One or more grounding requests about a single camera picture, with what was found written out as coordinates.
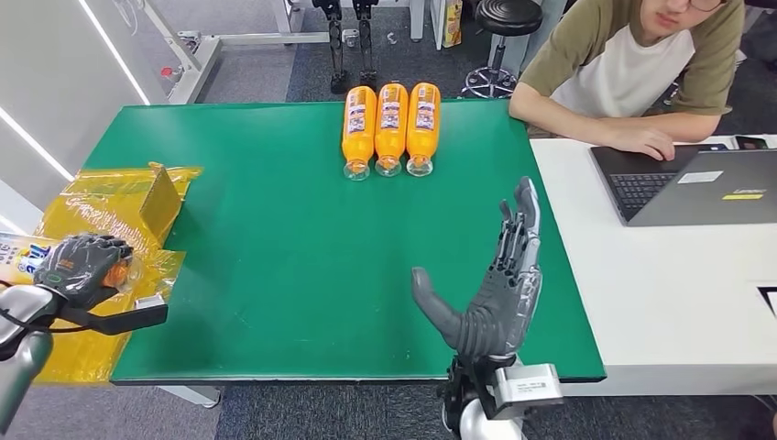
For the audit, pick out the yellow carton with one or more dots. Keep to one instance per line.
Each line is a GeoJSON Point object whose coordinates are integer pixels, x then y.
{"type": "Point", "coordinates": [451, 24]}

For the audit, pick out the person's hand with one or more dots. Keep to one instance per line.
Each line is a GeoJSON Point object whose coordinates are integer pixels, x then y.
{"type": "Point", "coordinates": [646, 142]}

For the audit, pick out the black round stool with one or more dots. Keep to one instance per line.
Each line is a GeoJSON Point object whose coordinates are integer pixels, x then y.
{"type": "Point", "coordinates": [507, 17]}

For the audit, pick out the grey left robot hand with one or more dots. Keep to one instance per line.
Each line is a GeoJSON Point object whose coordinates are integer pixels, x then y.
{"type": "Point", "coordinates": [79, 267]}

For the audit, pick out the green table mat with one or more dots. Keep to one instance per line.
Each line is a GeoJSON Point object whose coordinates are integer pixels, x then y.
{"type": "Point", "coordinates": [303, 255]}

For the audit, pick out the white metal desk frame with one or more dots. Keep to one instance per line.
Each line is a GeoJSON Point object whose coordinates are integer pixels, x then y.
{"type": "Point", "coordinates": [197, 59]}

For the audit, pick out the black device on white table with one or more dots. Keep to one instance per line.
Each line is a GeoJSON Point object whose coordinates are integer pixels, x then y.
{"type": "Point", "coordinates": [770, 300]}

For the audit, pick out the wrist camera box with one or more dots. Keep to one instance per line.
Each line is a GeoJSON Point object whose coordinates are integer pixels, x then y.
{"type": "Point", "coordinates": [121, 322]}
{"type": "Point", "coordinates": [525, 388]}

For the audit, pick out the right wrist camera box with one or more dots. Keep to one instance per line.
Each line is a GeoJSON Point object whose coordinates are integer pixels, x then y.
{"type": "Point", "coordinates": [525, 388]}

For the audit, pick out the office chair base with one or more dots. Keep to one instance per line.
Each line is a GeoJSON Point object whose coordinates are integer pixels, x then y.
{"type": "Point", "coordinates": [671, 94]}

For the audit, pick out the small red object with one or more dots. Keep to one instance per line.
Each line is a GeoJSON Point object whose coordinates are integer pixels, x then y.
{"type": "Point", "coordinates": [168, 71]}

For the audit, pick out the black smartphone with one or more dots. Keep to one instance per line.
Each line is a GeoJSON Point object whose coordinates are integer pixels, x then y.
{"type": "Point", "coordinates": [751, 142]}

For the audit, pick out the person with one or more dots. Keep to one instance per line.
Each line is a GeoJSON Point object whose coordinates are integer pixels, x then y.
{"type": "Point", "coordinates": [619, 67]}

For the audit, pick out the orange bottle with label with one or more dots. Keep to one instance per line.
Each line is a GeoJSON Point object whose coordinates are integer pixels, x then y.
{"type": "Point", "coordinates": [390, 136]}
{"type": "Point", "coordinates": [21, 258]}
{"type": "Point", "coordinates": [358, 136]}
{"type": "Point", "coordinates": [423, 135]}

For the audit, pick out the grey laptop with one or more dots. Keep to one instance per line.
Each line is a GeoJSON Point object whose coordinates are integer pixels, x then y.
{"type": "Point", "coordinates": [692, 197]}

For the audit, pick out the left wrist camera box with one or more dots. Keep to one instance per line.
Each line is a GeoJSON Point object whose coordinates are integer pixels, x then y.
{"type": "Point", "coordinates": [121, 322]}

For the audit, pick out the white table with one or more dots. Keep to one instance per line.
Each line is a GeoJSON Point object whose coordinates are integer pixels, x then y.
{"type": "Point", "coordinates": [668, 303]}

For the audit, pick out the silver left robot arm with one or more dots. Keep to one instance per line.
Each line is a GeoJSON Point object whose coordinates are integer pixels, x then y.
{"type": "Point", "coordinates": [24, 376]}

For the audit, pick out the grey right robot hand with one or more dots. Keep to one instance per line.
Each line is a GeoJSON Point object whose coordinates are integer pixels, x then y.
{"type": "Point", "coordinates": [498, 316]}

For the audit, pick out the yellow film wrapped cardboard box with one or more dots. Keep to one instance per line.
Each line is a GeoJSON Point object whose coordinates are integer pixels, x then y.
{"type": "Point", "coordinates": [97, 206]}

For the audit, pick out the black robot leg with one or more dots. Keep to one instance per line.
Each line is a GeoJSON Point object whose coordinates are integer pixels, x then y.
{"type": "Point", "coordinates": [337, 42]}
{"type": "Point", "coordinates": [365, 36]}

